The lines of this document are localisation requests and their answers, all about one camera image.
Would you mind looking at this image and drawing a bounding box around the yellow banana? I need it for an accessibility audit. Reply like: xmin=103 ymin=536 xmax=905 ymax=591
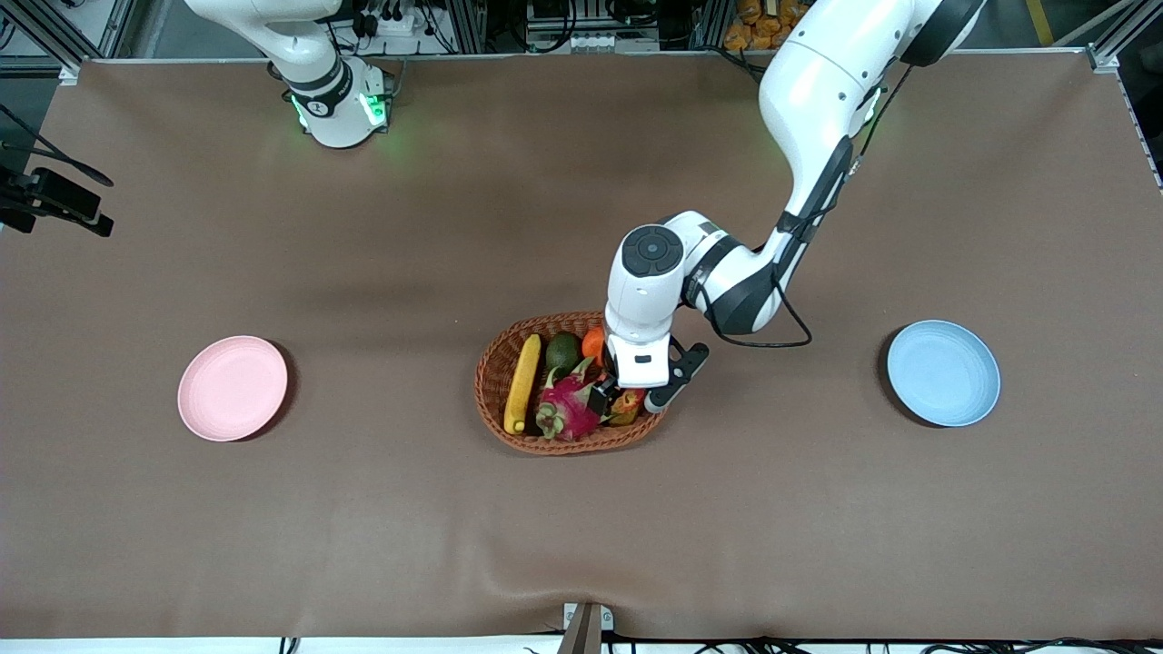
xmin=503 ymin=333 xmax=543 ymax=436

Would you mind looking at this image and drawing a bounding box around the pink dragon fruit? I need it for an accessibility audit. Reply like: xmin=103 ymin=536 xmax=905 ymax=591
xmin=536 ymin=356 xmax=611 ymax=443

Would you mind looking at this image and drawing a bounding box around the green avocado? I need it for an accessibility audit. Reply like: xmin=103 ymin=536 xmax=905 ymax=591
xmin=545 ymin=331 xmax=583 ymax=378

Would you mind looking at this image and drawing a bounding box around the brown wicker basket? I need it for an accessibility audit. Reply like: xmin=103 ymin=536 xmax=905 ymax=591
xmin=473 ymin=312 xmax=670 ymax=456

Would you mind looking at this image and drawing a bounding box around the brown table cover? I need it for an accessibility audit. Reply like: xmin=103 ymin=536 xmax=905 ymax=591
xmin=0 ymin=50 xmax=1163 ymax=641

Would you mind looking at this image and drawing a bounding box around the pink plate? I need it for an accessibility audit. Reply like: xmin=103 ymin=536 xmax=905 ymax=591
xmin=177 ymin=335 xmax=289 ymax=443

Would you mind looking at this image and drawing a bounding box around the blue plate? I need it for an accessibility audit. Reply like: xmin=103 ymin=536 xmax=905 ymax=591
xmin=887 ymin=319 xmax=1002 ymax=428

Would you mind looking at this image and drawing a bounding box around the long white power strip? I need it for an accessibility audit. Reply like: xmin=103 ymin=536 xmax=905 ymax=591
xmin=568 ymin=32 xmax=660 ymax=54

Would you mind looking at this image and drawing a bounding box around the pile of golden bread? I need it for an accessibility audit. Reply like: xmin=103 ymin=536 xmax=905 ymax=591
xmin=724 ymin=0 xmax=811 ymax=52

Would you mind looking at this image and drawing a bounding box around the white power strip with plugs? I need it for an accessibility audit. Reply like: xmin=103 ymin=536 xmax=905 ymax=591
xmin=359 ymin=7 xmax=419 ymax=37

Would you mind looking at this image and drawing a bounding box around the aluminium frame beam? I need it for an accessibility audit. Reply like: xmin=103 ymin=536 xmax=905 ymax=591
xmin=14 ymin=0 xmax=92 ymax=84
xmin=1086 ymin=0 xmax=1148 ymax=74

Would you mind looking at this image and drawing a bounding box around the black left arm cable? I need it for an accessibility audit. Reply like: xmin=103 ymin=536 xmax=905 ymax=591
xmin=713 ymin=64 xmax=914 ymax=351

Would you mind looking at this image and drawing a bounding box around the grey metal bracket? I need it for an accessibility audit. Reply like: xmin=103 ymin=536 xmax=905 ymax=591
xmin=556 ymin=601 xmax=615 ymax=654

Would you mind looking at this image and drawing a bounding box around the aluminium frame post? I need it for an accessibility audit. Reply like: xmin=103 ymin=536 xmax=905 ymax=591
xmin=695 ymin=0 xmax=730 ymax=51
xmin=450 ymin=0 xmax=488 ymax=54

